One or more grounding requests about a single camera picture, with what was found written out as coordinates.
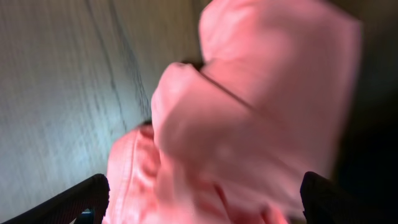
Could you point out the black cloth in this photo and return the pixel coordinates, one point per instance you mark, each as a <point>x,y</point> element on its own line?
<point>367,167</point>

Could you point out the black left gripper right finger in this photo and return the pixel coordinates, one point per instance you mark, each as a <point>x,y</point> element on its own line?
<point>325,203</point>

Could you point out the pink cloth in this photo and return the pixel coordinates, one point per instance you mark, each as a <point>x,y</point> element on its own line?
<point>231,142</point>

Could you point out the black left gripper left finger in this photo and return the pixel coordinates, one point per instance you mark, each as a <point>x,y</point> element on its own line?
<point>85,202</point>

